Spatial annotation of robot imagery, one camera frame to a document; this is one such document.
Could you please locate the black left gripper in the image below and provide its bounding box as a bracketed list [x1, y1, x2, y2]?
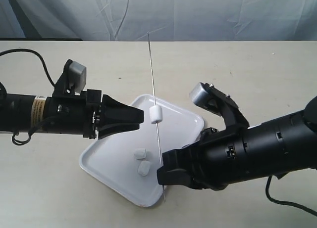
[44, 90, 144, 139]

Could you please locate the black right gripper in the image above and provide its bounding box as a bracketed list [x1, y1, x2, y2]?
[157, 128, 246, 191]

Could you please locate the white marshmallow lowest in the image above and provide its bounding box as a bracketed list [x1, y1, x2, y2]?
[138, 160, 151, 176]

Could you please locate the white marshmallow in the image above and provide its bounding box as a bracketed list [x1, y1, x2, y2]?
[133, 148, 147, 160]
[149, 105, 163, 124]

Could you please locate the thin metal skewer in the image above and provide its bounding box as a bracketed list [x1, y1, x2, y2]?
[147, 32, 166, 203]

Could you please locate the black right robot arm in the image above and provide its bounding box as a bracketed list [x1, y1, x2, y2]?
[157, 99, 317, 191]

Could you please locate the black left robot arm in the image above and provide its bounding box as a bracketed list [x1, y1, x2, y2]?
[0, 90, 144, 139]

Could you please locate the white plastic tray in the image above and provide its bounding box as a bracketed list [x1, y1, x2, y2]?
[79, 94, 205, 207]

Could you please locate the grey wrinkled backdrop cloth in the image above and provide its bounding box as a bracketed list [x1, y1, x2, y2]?
[0, 0, 317, 41]

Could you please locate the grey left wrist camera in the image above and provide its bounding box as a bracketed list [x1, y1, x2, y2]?
[52, 59, 87, 97]

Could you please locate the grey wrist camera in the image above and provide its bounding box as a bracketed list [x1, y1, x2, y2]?
[52, 59, 87, 97]
[189, 82, 250, 128]

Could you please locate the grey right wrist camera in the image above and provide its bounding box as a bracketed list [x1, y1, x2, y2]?
[189, 82, 250, 128]

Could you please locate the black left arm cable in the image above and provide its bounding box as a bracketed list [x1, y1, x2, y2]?
[0, 48, 56, 146]

